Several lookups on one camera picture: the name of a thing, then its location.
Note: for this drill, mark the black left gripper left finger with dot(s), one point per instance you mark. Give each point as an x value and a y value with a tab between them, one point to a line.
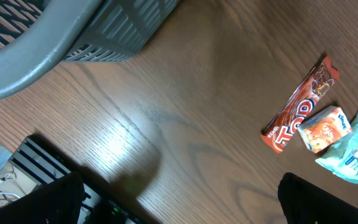
56	202

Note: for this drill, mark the teal snack wrapper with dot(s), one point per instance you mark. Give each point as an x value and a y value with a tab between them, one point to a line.
341	158

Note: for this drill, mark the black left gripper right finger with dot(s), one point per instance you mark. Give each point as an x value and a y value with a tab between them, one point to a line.
305	203

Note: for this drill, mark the grey plastic mesh basket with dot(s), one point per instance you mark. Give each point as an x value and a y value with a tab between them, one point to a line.
36	35

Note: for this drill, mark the orange snack packet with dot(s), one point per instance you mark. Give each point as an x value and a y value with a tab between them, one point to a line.
324	128

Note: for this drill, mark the red chocolate bar wrapper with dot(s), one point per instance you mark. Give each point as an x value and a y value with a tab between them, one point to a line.
312	88

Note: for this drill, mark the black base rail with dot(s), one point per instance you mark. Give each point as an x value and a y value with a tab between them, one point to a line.
44	163

